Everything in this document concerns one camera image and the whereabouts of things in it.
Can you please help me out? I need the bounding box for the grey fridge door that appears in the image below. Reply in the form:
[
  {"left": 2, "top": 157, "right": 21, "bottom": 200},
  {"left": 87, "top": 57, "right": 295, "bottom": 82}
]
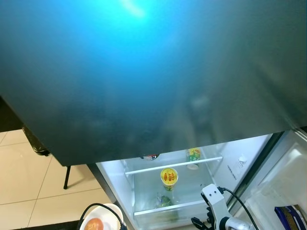
[{"left": 229, "top": 128, "right": 307, "bottom": 230}]

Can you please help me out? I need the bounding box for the white oval bowl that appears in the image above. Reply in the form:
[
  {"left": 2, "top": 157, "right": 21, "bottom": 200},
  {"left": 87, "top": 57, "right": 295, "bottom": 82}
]
[{"left": 79, "top": 203, "right": 124, "bottom": 230}]

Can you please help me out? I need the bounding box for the red tomato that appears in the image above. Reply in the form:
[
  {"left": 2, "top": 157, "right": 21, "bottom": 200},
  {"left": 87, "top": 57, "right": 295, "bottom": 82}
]
[{"left": 85, "top": 218, "right": 106, "bottom": 230}]

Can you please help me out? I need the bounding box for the glass fridge shelf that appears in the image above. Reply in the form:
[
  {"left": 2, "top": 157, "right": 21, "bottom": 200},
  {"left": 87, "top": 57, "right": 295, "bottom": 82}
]
[
  {"left": 133, "top": 198, "right": 212, "bottom": 217},
  {"left": 124, "top": 156, "right": 224, "bottom": 176}
]

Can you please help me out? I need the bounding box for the grey two-door fridge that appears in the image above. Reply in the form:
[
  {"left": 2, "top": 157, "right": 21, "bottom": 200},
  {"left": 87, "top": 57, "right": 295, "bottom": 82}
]
[{"left": 0, "top": 0, "right": 307, "bottom": 230}]

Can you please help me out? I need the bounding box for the green leafy vegetable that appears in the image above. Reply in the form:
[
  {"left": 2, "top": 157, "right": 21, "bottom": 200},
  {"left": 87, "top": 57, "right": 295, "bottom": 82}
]
[{"left": 155, "top": 192, "right": 176, "bottom": 209}]

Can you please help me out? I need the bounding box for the yellow cup noodle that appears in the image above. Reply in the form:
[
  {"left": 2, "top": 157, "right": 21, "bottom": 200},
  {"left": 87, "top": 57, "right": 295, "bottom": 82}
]
[{"left": 160, "top": 167, "right": 179, "bottom": 192}]

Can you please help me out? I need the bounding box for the green cup noodle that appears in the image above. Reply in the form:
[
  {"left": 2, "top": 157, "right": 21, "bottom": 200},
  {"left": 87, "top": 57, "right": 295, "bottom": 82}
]
[{"left": 186, "top": 148, "right": 202, "bottom": 170}]

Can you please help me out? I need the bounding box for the red black bowl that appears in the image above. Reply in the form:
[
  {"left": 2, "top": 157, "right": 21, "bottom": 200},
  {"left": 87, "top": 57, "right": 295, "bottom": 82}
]
[{"left": 141, "top": 153, "right": 161, "bottom": 161}]

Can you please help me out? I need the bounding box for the dark blue snack packet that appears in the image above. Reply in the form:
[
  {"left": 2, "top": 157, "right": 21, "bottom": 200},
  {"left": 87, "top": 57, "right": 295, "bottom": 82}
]
[{"left": 274, "top": 205, "right": 307, "bottom": 230}]

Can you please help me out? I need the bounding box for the light grey right wrist camera mount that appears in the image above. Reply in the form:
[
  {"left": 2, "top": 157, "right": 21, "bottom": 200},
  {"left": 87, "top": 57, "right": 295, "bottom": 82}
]
[{"left": 200, "top": 184, "right": 231, "bottom": 227}]

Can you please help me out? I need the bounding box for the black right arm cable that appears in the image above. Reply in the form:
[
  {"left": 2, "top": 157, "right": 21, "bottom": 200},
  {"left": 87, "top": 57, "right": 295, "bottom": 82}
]
[{"left": 218, "top": 186, "right": 260, "bottom": 230}]

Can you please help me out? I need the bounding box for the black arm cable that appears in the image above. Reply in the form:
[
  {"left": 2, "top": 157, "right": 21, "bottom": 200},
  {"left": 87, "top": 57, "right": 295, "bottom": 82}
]
[
  {"left": 76, "top": 203, "right": 128, "bottom": 230},
  {"left": 218, "top": 186, "right": 260, "bottom": 230}
]

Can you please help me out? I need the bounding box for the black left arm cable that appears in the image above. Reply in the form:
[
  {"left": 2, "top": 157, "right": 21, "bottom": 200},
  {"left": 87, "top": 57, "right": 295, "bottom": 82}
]
[{"left": 76, "top": 203, "right": 128, "bottom": 230}]

